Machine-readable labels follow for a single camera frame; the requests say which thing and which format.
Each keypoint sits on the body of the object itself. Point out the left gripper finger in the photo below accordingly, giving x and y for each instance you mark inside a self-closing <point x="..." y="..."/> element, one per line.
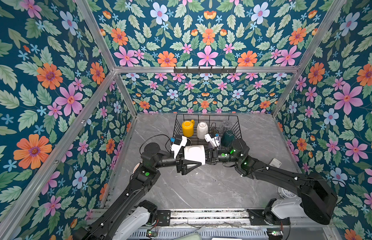
<point x="185" y="169"/>
<point x="189" y="163"/>

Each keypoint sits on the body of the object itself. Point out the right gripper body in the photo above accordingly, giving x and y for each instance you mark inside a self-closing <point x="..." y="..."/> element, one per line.
<point x="215" y="156"/>

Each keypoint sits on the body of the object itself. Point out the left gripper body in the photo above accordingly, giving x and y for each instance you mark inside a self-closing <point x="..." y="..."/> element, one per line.
<point x="178" y="165"/>

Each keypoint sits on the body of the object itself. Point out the red and white mug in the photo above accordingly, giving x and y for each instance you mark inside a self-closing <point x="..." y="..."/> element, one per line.
<point x="195" y="153"/>

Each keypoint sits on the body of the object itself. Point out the olive glass cup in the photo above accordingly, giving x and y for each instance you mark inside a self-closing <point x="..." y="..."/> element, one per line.
<point x="214" y="131"/>

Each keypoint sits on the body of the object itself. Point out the dark green mug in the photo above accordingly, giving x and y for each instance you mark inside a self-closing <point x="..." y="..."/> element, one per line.
<point x="227" y="138"/>

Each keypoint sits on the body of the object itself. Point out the black wire dish rack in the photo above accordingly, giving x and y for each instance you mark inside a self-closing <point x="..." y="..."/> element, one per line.
<point x="213" y="120"/>

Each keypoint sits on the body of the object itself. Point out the white cream mug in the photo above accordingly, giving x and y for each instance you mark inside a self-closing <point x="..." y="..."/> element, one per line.
<point x="202" y="130"/>

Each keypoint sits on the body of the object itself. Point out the clear plastic cup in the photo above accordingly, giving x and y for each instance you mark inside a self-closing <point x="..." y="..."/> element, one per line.
<point x="226" y="125"/>

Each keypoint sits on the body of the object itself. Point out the yellow mug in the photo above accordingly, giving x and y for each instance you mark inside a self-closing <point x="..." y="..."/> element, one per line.
<point x="188" y="128"/>

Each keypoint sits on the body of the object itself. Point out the black mug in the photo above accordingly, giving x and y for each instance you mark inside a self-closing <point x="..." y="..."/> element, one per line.
<point x="186" y="142"/>

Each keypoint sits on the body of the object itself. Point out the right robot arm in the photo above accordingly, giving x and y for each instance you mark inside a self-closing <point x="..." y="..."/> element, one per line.
<point x="318" y="199"/>

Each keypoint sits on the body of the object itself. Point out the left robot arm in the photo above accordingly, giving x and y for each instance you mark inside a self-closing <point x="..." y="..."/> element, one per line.
<point x="129" y="212"/>

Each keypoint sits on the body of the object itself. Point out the pink alarm clock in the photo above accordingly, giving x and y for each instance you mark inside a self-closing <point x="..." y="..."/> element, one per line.
<point x="135" y="168"/>

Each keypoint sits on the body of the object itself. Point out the white alarm clock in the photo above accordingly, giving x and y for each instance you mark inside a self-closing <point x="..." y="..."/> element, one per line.
<point x="285" y="194"/>

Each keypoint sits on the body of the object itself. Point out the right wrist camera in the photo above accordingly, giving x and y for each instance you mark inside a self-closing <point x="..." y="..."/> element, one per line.
<point x="212" y="141"/>

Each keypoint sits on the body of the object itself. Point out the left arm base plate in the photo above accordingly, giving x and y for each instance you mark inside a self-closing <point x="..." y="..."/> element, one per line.
<point x="164" y="218"/>

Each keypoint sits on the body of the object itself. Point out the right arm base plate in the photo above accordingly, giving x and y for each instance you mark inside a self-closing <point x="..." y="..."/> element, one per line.
<point x="260" y="217"/>

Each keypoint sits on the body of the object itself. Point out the black hook rail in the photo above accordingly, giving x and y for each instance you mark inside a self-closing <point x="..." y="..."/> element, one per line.
<point x="204" y="70"/>

